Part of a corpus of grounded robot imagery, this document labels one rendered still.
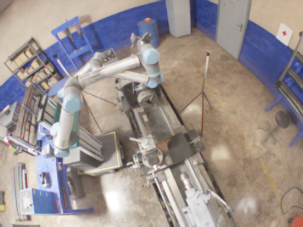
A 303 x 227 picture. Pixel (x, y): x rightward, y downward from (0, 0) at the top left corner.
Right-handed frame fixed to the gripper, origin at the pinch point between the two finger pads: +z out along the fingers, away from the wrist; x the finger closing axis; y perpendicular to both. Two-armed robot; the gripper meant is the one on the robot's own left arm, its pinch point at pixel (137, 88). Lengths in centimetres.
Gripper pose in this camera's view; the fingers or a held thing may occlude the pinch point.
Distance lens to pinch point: 168.4
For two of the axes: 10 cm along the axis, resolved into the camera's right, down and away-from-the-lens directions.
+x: -0.8, -8.9, 4.5
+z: -8.6, 2.9, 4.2
